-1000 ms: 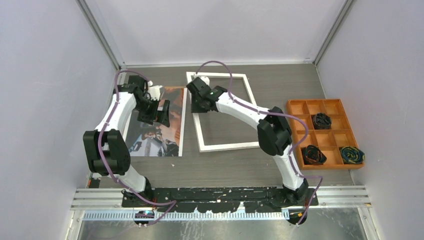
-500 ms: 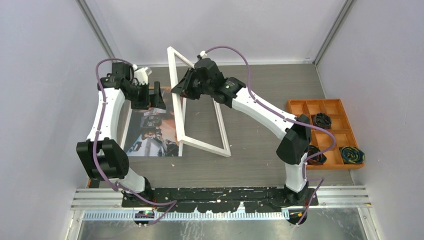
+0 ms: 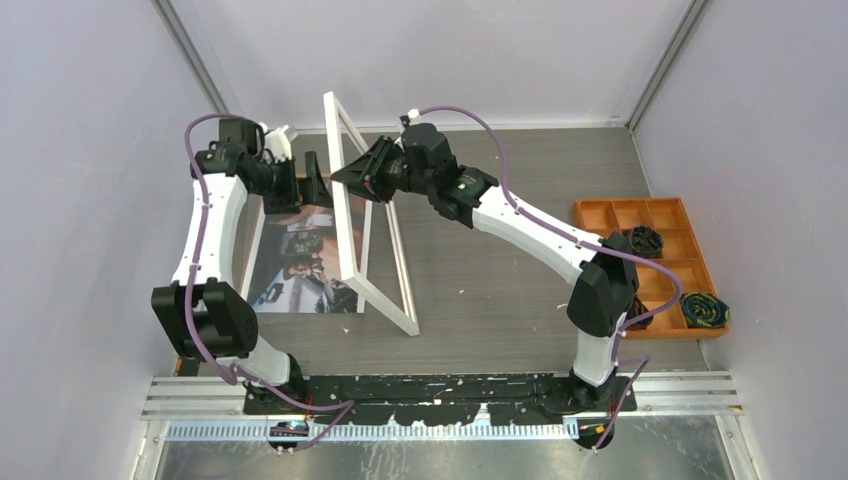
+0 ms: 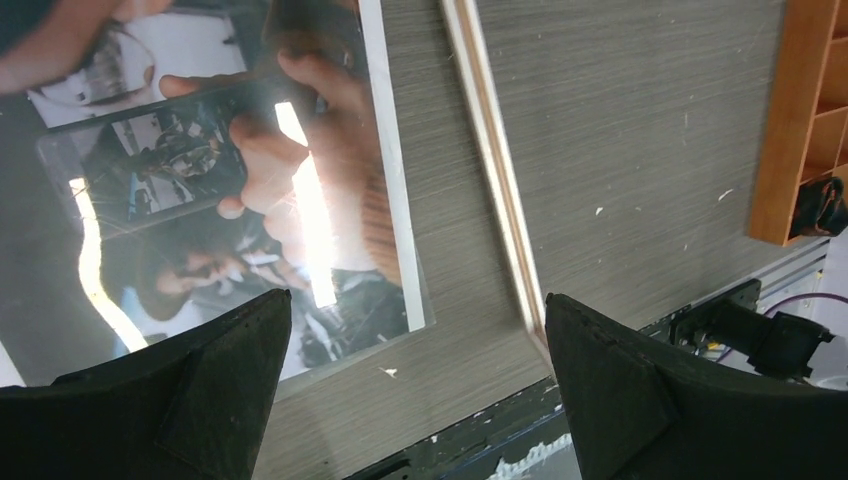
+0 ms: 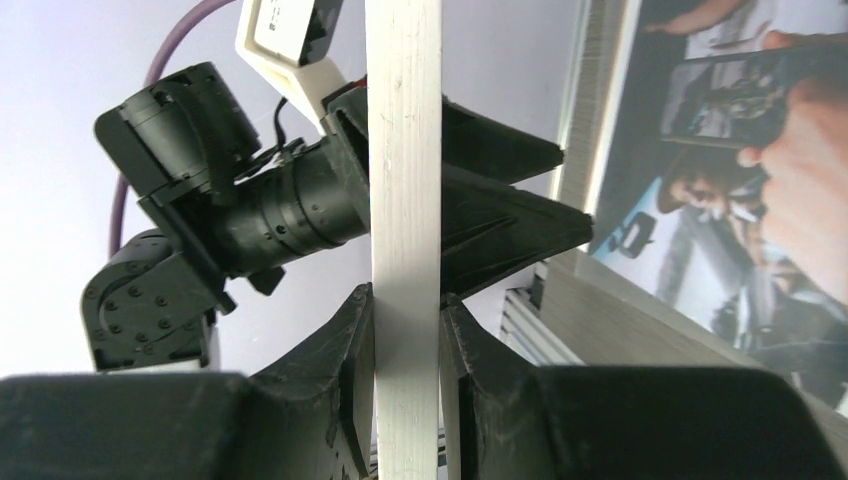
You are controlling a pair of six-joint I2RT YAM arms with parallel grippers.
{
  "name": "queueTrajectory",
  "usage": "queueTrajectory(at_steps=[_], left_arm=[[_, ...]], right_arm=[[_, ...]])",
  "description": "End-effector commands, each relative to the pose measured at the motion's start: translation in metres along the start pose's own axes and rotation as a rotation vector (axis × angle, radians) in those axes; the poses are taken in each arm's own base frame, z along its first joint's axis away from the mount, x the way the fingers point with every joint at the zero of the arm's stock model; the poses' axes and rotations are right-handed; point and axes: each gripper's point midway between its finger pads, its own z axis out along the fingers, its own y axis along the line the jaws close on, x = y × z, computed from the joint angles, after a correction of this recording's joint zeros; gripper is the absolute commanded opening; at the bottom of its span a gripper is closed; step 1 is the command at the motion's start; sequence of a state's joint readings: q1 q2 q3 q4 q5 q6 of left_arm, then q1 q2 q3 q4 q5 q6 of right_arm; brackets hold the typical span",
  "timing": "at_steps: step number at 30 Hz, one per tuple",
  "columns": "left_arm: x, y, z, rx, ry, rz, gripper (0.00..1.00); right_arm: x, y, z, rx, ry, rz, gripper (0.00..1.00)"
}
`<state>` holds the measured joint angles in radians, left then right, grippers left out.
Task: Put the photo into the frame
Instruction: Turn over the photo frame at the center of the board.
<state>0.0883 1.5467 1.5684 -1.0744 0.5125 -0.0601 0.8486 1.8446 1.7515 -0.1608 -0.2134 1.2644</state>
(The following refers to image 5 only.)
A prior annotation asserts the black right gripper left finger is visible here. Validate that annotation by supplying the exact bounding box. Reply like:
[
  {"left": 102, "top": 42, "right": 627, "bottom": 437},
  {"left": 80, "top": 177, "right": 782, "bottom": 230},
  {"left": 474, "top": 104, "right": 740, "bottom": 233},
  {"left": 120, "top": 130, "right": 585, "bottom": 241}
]
[{"left": 1, "top": 284, "right": 374, "bottom": 479}]

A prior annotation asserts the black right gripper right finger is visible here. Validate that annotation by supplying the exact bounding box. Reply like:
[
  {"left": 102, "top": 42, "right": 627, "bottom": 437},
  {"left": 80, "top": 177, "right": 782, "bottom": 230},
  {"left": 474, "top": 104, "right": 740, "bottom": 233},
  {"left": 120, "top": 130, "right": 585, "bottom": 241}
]
[{"left": 441, "top": 295, "right": 845, "bottom": 479}]

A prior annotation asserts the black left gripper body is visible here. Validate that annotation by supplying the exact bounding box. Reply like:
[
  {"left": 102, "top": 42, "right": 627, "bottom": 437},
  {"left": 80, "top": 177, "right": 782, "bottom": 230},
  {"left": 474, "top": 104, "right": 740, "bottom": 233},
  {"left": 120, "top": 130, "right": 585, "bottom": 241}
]
[{"left": 261, "top": 86, "right": 369, "bottom": 255}]

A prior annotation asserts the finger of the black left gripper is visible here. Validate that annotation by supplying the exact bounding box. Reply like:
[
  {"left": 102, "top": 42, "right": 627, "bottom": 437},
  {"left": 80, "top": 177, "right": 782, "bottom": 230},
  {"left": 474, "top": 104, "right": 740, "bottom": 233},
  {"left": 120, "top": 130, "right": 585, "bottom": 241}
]
[
  {"left": 442, "top": 98, "right": 564, "bottom": 184},
  {"left": 440, "top": 165, "right": 593, "bottom": 299}
]

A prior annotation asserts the light wooden picture frame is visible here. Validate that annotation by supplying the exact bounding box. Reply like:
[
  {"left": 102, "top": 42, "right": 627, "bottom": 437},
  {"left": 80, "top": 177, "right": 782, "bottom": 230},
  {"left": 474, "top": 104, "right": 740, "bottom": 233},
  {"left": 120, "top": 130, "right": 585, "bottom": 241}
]
[{"left": 365, "top": 1, "right": 442, "bottom": 479}]

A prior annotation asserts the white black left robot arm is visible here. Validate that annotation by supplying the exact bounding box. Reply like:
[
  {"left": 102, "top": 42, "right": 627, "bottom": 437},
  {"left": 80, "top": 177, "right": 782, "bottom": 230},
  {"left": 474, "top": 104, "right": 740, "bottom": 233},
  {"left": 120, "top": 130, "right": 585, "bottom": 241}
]
[{"left": 80, "top": 62, "right": 593, "bottom": 373}]

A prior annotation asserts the printed photo of people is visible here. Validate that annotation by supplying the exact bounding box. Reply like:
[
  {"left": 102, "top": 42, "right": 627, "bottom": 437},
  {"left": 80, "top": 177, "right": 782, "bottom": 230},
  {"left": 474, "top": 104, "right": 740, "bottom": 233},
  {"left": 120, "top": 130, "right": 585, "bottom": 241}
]
[{"left": 587, "top": 1, "right": 847, "bottom": 414}]

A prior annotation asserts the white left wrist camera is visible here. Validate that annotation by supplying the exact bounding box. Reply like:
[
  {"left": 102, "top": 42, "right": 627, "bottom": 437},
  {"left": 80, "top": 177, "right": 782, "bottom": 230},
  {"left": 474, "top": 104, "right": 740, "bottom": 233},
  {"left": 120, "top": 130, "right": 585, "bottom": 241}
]
[{"left": 235, "top": 0, "right": 345, "bottom": 136}]

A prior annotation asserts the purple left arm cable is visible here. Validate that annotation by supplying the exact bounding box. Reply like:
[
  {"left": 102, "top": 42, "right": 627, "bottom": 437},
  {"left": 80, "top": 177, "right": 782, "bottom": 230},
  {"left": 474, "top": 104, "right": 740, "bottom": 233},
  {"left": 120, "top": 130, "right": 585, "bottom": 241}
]
[{"left": 107, "top": 0, "right": 236, "bottom": 260}]

